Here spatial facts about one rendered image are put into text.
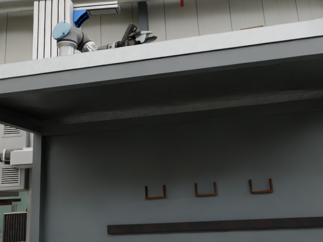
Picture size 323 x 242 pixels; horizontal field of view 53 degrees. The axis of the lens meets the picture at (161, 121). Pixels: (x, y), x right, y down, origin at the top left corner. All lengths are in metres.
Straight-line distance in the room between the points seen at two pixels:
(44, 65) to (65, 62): 0.06
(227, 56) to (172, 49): 0.13
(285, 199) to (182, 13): 9.56
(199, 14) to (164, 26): 1.15
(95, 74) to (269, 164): 0.78
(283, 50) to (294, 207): 0.70
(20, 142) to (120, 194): 0.94
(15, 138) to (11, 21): 9.77
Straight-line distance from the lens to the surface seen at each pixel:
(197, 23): 10.45
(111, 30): 10.58
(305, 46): 0.81
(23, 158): 1.83
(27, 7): 9.93
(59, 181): 1.50
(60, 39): 1.96
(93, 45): 2.03
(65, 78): 0.87
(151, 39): 1.67
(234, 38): 0.80
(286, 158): 1.34
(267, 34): 0.80
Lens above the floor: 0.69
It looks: 13 degrees up
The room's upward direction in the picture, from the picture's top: 3 degrees counter-clockwise
